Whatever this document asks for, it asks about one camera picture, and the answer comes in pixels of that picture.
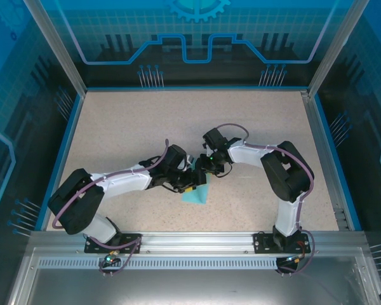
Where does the aluminium mounting beam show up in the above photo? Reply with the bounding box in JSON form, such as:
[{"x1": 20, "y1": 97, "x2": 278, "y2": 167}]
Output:
[{"x1": 30, "y1": 231, "x2": 368, "y2": 255}]

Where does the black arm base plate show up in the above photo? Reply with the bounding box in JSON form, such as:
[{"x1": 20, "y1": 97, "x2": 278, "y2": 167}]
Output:
[
  {"x1": 84, "y1": 233, "x2": 143, "y2": 254},
  {"x1": 253, "y1": 232, "x2": 309, "y2": 254}
]

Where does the aluminium frame post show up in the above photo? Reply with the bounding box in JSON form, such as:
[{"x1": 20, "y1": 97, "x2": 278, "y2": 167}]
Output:
[
  {"x1": 22, "y1": 0, "x2": 88, "y2": 96},
  {"x1": 307, "y1": 0, "x2": 371, "y2": 97}
]

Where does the teal paper sheet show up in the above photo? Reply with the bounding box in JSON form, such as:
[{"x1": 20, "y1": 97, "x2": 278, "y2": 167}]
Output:
[{"x1": 180, "y1": 160, "x2": 211, "y2": 206}]

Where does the blue edge strip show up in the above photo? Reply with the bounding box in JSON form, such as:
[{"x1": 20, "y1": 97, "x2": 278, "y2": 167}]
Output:
[
  {"x1": 314, "y1": 94, "x2": 362, "y2": 230},
  {"x1": 39, "y1": 93, "x2": 85, "y2": 231}
]

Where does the cable connector with green light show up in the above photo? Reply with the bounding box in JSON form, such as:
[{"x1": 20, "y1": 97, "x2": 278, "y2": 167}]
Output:
[
  {"x1": 102, "y1": 250, "x2": 120, "y2": 267},
  {"x1": 279, "y1": 254, "x2": 306, "y2": 267}
]

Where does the grey metal tray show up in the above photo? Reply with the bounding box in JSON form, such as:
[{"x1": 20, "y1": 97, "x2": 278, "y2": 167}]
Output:
[{"x1": 4, "y1": 247, "x2": 381, "y2": 305}]

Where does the thin black cable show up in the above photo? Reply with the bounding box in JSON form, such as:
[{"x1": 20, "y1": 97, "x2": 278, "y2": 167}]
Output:
[
  {"x1": 160, "y1": 183, "x2": 182, "y2": 194},
  {"x1": 215, "y1": 161, "x2": 233, "y2": 179}
]

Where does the slotted metal strip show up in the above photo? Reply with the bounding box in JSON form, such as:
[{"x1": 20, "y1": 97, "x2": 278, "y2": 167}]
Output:
[{"x1": 37, "y1": 257, "x2": 307, "y2": 268}]

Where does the purple cable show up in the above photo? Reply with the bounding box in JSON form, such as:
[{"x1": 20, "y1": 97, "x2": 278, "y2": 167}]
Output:
[
  {"x1": 215, "y1": 123, "x2": 315, "y2": 277},
  {"x1": 52, "y1": 138, "x2": 171, "y2": 276}
]

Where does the aluminium side rail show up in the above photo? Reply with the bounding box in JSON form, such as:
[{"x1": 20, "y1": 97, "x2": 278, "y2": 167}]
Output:
[{"x1": 300, "y1": 90, "x2": 352, "y2": 231}]

